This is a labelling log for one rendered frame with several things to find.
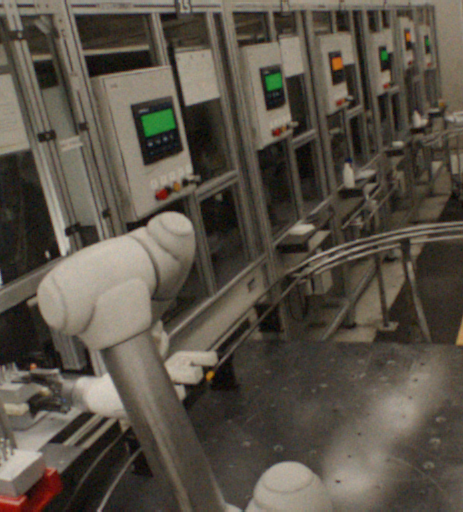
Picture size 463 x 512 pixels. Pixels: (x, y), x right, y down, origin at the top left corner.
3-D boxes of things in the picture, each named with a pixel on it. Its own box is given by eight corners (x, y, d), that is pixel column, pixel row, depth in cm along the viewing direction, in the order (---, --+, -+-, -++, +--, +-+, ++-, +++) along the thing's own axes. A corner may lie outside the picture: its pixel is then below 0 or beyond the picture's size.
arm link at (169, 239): (158, 251, 137) (107, 273, 128) (179, 190, 125) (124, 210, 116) (196, 292, 132) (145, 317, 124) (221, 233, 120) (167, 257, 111)
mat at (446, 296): (463, 396, 312) (463, 394, 311) (348, 389, 339) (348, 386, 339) (516, 157, 803) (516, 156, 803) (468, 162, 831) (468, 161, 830)
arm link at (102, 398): (95, 424, 165) (120, 387, 175) (144, 430, 158) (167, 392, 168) (79, 395, 160) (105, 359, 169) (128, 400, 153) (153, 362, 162)
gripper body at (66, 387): (93, 400, 173) (67, 397, 177) (86, 372, 171) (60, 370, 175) (76, 415, 167) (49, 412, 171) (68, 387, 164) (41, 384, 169)
